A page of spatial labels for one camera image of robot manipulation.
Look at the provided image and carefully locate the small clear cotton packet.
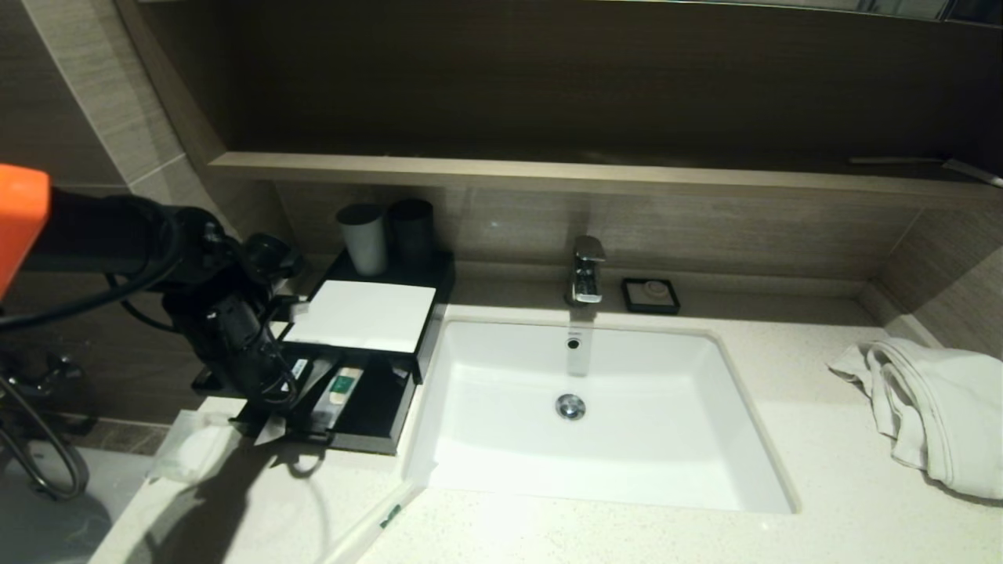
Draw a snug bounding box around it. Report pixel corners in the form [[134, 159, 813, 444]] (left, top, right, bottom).
[[149, 409, 236, 483]]

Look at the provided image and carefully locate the black sliding drawer tray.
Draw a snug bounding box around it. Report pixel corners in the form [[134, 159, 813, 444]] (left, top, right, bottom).
[[230, 352, 420, 455]]

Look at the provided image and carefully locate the grey plastic cup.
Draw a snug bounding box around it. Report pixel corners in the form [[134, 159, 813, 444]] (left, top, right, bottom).
[[337, 204, 389, 277]]

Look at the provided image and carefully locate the toothbrush with green mark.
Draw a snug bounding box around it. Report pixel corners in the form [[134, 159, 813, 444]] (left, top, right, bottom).
[[313, 478, 428, 564]]

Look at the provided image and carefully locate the black drawer amenity box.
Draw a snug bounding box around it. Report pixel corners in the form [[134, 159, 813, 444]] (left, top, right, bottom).
[[294, 247, 457, 385]]

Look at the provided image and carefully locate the black plastic cup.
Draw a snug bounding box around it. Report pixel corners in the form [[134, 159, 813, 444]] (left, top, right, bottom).
[[389, 199, 436, 263]]

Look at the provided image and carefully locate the chrome faucet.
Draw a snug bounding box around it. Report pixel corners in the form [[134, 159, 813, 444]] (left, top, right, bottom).
[[566, 237, 607, 306]]

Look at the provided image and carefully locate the black square soap dish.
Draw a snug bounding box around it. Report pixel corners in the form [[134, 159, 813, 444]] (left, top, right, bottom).
[[621, 278, 681, 316]]

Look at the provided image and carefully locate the white ceramic sink basin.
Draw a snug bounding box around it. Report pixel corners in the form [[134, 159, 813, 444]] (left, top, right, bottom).
[[404, 317, 800, 515]]

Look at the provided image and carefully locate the white crumpled towel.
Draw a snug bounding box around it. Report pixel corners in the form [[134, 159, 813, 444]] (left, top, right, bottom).
[[827, 338, 1003, 500]]

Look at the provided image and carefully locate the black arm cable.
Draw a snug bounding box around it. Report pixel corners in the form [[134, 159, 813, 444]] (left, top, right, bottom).
[[0, 219, 185, 330]]

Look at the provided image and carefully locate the wooden wall shelf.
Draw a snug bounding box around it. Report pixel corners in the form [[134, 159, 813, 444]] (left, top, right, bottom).
[[212, 153, 1003, 208]]

